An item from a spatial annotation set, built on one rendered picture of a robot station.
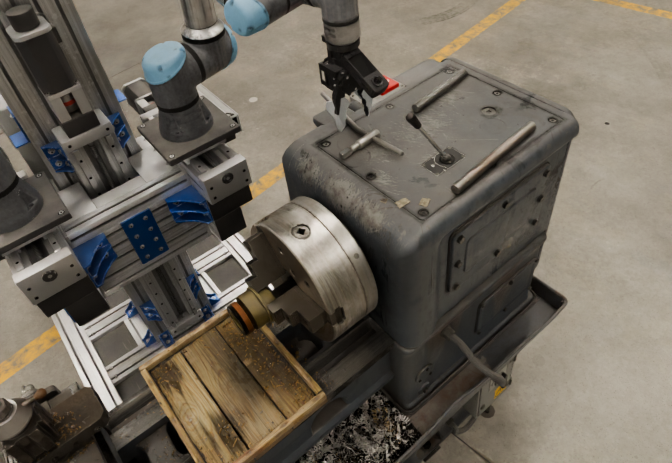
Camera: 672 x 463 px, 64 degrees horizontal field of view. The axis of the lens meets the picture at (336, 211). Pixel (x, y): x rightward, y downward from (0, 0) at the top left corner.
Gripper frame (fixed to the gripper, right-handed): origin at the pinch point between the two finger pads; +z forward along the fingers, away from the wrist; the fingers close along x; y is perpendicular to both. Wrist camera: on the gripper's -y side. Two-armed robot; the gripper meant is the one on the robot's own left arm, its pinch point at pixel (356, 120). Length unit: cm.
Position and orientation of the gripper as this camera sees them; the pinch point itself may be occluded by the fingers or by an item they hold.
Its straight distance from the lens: 127.1
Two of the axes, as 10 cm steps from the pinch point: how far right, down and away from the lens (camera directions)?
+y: -6.3, -5.1, 5.9
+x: -7.7, 5.0, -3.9
